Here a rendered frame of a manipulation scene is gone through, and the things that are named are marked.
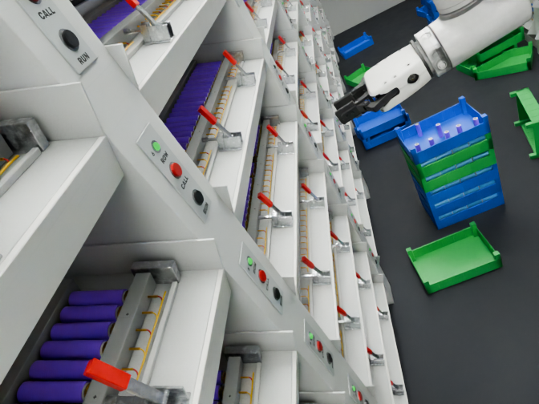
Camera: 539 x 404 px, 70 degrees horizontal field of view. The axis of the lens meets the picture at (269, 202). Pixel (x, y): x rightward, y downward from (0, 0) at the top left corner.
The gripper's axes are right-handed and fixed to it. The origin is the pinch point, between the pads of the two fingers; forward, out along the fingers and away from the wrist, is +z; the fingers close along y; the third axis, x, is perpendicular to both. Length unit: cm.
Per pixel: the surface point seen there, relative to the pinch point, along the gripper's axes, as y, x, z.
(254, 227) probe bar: -15.3, -2.8, 24.4
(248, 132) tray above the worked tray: -7.4, 10.5, 15.2
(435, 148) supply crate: 63, -68, -7
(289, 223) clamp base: -13.1, -7.7, 19.7
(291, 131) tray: 24.3, -8.9, 20.0
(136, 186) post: -38.9, 25.0, 13.7
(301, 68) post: 100, -22, 24
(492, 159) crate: 65, -88, -22
